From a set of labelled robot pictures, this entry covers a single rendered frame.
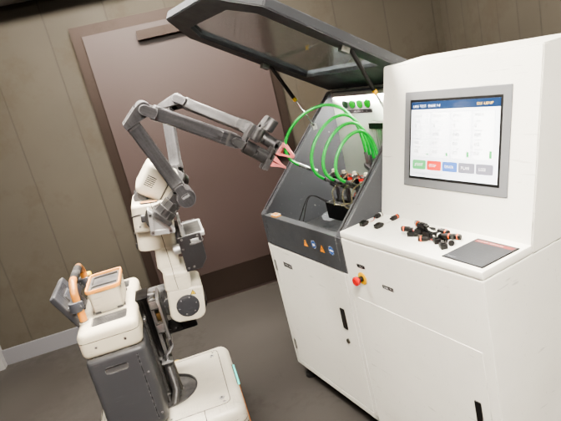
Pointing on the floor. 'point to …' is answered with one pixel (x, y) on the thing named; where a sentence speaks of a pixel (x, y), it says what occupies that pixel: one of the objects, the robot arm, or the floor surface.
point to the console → (409, 396)
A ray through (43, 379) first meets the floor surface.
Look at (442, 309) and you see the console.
